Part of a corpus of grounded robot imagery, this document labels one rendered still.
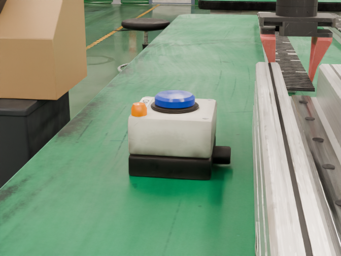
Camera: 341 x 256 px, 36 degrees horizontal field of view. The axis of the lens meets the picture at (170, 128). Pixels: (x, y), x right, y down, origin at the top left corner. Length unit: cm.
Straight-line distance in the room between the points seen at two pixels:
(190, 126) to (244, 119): 22
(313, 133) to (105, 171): 20
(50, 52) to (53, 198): 34
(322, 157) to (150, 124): 16
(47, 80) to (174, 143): 34
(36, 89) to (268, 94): 41
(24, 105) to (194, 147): 35
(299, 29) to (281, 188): 48
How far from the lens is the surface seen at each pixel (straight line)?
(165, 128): 49
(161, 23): 367
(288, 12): 75
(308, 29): 75
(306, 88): 73
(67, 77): 83
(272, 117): 41
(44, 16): 80
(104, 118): 69
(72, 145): 60
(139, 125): 49
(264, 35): 76
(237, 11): 272
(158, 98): 51
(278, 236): 24
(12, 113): 77
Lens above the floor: 98
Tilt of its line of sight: 18 degrees down
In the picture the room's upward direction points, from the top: straight up
